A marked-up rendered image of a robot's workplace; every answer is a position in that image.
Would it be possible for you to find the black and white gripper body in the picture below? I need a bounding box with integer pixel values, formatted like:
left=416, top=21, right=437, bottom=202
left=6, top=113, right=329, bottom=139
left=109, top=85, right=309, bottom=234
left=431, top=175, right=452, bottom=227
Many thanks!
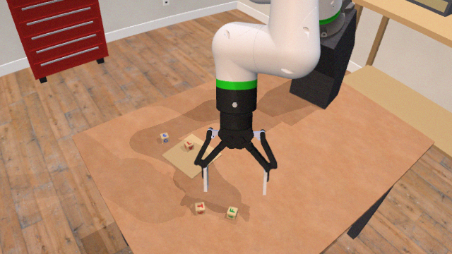
left=218, top=112, right=254, bottom=150

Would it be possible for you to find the tan square mat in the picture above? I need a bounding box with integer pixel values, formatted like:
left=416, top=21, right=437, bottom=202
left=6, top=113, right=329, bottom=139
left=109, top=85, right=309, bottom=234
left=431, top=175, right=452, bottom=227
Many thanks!
left=162, top=134, right=214, bottom=179

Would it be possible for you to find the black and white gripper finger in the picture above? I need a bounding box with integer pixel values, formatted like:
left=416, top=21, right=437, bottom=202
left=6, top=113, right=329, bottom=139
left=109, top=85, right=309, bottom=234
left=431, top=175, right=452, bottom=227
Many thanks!
left=194, top=127, right=233, bottom=192
left=238, top=129, right=278, bottom=195

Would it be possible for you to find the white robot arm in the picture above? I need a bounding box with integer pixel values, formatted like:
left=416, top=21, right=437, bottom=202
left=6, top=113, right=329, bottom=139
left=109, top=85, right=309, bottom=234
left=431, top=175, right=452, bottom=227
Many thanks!
left=212, top=0, right=355, bottom=115

